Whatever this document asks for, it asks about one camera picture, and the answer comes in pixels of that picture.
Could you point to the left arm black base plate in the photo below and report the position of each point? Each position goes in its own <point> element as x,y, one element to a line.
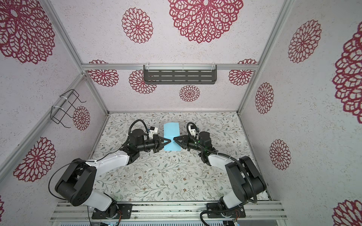
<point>120,211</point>

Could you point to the aluminium front rail frame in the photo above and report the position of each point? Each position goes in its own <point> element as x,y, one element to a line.
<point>171,211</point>

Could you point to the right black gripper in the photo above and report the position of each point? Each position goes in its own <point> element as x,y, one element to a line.
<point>186,142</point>

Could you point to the black wire wall rack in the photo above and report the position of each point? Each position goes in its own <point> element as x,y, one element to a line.
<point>59,112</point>

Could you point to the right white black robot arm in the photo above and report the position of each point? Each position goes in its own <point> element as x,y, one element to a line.
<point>245,179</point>

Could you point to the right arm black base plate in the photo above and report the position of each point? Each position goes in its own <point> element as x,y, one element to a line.
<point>215,210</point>

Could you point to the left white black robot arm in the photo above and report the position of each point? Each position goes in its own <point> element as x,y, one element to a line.
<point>77,182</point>

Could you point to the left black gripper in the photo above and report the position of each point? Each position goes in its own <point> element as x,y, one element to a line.
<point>158,140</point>

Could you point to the light blue square paper sheet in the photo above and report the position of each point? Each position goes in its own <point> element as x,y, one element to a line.
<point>172,130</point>

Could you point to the dark grey slotted wall shelf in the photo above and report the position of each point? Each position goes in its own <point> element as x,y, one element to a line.
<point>179,75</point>

